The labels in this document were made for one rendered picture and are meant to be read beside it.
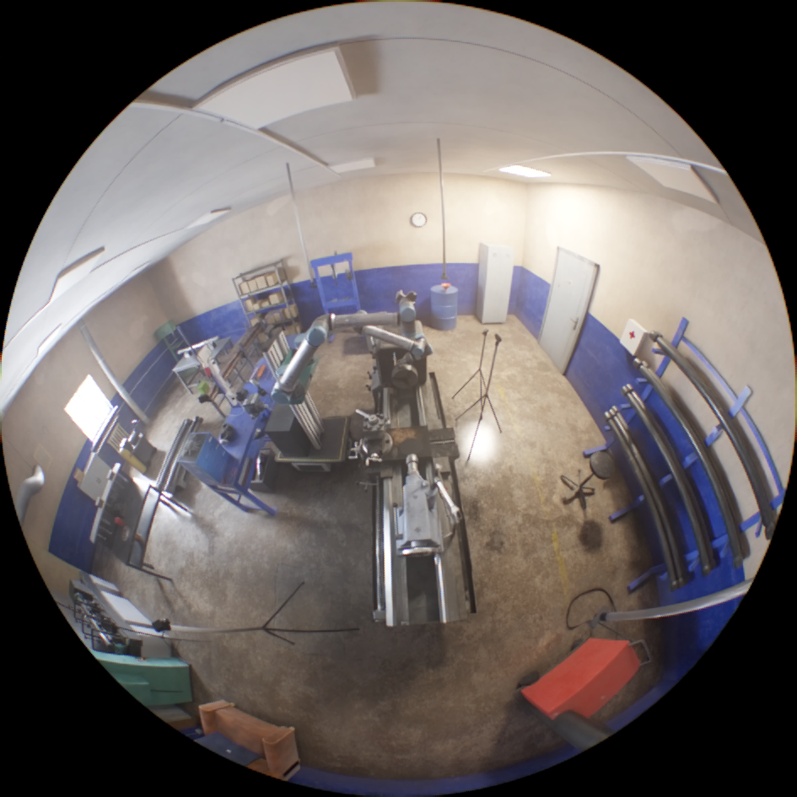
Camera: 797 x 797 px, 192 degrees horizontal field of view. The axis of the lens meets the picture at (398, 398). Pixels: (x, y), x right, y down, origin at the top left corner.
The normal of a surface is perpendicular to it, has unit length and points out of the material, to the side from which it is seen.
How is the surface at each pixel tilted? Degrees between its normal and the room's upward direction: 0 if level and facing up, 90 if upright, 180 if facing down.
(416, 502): 0
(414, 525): 0
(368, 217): 90
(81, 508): 90
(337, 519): 0
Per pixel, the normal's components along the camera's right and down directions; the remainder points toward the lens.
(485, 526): -0.08, -0.70
